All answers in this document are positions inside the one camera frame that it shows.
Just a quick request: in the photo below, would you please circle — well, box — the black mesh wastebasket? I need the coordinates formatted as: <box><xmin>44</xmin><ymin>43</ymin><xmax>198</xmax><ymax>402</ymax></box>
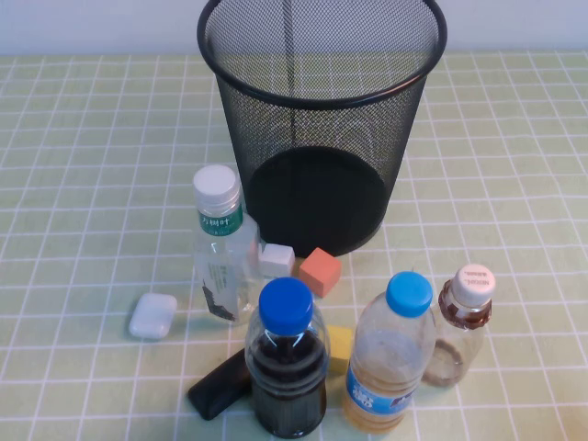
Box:
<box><xmin>196</xmin><ymin>0</ymin><xmax>449</xmax><ymax>258</ymax></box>

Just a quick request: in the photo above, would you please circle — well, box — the white cube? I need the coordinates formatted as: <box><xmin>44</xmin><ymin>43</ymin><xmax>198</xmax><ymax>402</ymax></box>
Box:
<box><xmin>258</xmin><ymin>243</ymin><xmax>296</xmax><ymax>279</ymax></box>

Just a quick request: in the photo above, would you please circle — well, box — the white earbuds case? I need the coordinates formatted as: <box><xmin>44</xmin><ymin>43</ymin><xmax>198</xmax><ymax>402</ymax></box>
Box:
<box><xmin>128</xmin><ymin>292</ymin><xmax>178</xmax><ymax>342</ymax></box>

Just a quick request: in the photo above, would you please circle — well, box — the black rectangular case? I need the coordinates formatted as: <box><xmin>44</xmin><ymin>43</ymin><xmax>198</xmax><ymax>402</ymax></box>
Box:
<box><xmin>187</xmin><ymin>346</ymin><xmax>253</xmax><ymax>422</ymax></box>

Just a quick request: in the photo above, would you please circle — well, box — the orange cube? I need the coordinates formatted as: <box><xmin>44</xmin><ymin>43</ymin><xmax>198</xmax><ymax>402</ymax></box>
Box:
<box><xmin>298</xmin><ymin>246</ymin><xmax>344</xmax><ymax>299</ymax></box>

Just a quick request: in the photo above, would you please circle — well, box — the yellow cube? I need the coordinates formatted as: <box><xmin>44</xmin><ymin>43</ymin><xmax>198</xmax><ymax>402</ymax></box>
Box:
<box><xmin>325</xmin><ymin>324</ymin><xmax>355</xmax><ymax>374</ymax></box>

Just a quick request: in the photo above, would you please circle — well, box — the green checked tablecloth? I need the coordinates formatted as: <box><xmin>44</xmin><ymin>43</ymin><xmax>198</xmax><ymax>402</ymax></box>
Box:
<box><xmin>0</xmin><ymin>49</ymin><xmax>588</xmax><ymax>441</ymax></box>

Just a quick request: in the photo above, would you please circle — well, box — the yellow liquid bottle blue cap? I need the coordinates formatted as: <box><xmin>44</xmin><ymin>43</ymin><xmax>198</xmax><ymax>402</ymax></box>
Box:
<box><xmin>342</xmin><ymin>270</ymin><xmax>437</xmax><ymax>435</ymax></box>

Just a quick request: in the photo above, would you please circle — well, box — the small bottle brown residue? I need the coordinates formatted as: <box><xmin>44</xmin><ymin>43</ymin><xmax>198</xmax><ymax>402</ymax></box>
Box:
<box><xmin>421</xmin><ymin>264</ymin><xmax>498</xmax><ymax>388</ymax></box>

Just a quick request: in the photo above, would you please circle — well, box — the clear bottle green label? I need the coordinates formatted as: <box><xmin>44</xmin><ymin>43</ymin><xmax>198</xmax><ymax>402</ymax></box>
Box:
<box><xmin>191</xmin><ymin>164</ymin><xmax>263</xmax><ymax>327</ymax></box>

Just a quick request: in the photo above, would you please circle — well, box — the dark liquid bottle blue cap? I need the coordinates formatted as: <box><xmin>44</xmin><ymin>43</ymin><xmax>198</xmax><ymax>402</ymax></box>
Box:
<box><xmin>244</xmin><ymin>277</ymin><xmax>331</xmax><ymax>440</ymax></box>

